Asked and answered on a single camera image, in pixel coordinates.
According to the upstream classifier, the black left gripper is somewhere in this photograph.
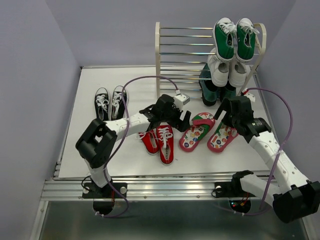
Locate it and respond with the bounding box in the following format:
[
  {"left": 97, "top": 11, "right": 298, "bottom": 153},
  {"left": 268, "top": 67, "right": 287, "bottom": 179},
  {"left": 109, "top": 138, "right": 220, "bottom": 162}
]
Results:
[{"left": 160, "top": 102, "right": 191, "bottom": 132}]

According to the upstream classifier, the pink patterned sandal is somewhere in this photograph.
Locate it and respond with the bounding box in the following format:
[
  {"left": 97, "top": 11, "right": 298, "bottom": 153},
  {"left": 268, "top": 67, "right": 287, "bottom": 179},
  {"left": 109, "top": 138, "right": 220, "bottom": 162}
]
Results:
[
  {"left": 207, "top": 122, "right": 239, "bottom": 153},
  {"left": 179, "top": 112, "right": 216, "bottom": 153}
]

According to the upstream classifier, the red sneaker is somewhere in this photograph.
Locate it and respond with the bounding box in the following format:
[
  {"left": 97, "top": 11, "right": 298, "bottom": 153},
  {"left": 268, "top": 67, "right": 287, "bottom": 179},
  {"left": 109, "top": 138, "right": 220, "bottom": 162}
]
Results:
[
  {"left": 155, "top": 124, "right": 174, "bottom": 165},
  {"left": 136, "top": 129, "right": 160, "bottom": 155}
]

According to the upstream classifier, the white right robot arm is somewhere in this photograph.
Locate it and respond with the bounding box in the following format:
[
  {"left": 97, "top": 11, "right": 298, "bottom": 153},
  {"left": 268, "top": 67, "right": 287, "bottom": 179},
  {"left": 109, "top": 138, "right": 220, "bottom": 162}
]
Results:
[{"left": 212, "top": 95, "right": 320, "bottom": 223}]

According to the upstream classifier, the right dark green shoe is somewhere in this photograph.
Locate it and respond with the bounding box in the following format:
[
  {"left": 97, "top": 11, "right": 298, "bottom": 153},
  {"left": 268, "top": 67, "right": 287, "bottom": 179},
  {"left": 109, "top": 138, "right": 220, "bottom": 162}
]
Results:
[{"left": 219, "top": 82, "right": 237, "bottom": 103}]

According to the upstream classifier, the dark green shoe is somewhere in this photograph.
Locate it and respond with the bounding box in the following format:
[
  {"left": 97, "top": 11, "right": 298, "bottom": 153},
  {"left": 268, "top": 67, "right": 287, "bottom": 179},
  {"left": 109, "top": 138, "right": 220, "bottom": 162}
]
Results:
[
  {"left": 219, "top": 82, "right": 237, "bottom": 103},
  {"left": 198, "top": 63, "right": 220, "bottom": 107}
]

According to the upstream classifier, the left dark green shoe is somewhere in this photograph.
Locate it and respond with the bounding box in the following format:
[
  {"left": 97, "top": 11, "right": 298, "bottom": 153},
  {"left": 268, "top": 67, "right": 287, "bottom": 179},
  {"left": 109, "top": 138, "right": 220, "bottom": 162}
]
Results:
[{"left": 198, "top": 63, "right": 220, "bottom": 107}]

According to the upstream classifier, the right white shoe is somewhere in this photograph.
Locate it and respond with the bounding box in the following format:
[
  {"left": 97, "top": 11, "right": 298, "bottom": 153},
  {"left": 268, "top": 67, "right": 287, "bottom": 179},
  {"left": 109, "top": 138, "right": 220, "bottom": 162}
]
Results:
[{"left": 228, "top": 58, "right": 247, "bottom": 88}]

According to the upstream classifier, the white shoe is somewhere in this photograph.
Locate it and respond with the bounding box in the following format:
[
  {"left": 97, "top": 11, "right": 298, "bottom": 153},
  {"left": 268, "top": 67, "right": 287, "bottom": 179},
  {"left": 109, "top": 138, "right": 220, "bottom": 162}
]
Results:
[
  {"left": 207, "top": 48, "right": 230, "bottom": 88},
  {"left": 228, "top": 58, "right": 247, "bottom": 88}
]

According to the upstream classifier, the left white shoe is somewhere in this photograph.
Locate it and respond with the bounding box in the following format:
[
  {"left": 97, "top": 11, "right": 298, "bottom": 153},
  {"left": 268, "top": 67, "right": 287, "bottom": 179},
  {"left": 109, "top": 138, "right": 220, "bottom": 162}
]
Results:
[{"left": 207, "top": 48, "right": 230, "bottom": 88}]

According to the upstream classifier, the cream metal shoe shelf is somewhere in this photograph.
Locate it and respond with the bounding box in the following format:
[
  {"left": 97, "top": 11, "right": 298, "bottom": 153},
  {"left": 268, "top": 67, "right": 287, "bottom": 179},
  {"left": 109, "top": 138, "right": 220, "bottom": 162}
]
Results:
[{"left": 154, "top": 21, "right": 267, "bottom": 99}]

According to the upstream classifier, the right black sneaker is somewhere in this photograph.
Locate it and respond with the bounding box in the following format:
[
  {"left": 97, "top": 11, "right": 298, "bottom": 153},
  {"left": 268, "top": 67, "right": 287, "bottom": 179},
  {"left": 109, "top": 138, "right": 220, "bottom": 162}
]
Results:
[{"left": 111, "top": 85, "right": 129, "bottom": 121}]

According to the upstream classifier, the black sneaker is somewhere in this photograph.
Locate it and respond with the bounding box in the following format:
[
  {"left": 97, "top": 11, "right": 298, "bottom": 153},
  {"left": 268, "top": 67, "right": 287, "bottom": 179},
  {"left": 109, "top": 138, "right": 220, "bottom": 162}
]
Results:
[
  {"left": 111, "top": 85, "right": 129, "bottom": 121},
  {"left": 94, "top": 87, "right": 110, "bottom": 121}
]

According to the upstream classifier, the right green sneaker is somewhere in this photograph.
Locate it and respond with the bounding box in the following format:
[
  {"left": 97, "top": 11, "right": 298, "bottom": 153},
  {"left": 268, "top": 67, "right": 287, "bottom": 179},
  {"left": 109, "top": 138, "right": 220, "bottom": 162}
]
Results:
[{"left": 236, "top": 17, "right": 260, "bottom": 63}]

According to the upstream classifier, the green sneaker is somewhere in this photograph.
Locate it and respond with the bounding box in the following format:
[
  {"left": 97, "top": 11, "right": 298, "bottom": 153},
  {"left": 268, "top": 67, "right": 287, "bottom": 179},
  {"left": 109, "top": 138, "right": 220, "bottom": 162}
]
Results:
[
  {"left": 236, "top": 17, "right": 260, "bottom": 63},
  {"left": 212, "top": 17, "right": 237, "bottom": 62}
]

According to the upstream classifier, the left green sneaker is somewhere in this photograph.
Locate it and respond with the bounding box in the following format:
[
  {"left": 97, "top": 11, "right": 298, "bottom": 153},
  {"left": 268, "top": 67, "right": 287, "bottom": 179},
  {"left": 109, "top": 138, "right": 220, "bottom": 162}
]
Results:
[{"left": 212, "top": 17, "right": 237, "bottom": 62}]

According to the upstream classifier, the left black sneaker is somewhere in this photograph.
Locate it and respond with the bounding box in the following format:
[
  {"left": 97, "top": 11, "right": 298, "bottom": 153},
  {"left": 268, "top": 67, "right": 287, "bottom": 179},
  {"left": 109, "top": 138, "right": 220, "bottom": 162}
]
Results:
[{"left": 94, "top": 87, "right": 110, "bottom": 121}]

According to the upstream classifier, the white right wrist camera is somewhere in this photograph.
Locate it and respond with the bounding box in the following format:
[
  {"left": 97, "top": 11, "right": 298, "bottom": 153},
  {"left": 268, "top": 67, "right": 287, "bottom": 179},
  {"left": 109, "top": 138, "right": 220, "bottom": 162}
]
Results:
[{"left": 241, "top": 88, "right": 256, "bottom": 103}]

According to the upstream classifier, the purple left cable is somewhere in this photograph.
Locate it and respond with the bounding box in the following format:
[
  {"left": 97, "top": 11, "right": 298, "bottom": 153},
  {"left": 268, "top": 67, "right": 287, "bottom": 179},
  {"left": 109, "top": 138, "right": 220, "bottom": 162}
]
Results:
[{"left": 93, "top": 75, "right": 181, "bottom": 219}]

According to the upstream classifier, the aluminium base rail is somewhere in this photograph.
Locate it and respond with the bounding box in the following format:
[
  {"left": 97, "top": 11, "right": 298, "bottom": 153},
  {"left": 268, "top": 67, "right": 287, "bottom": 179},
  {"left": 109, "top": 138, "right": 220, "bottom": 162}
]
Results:
[{"left": 39, "top": 169, "right": 292, "bottom": 201}]

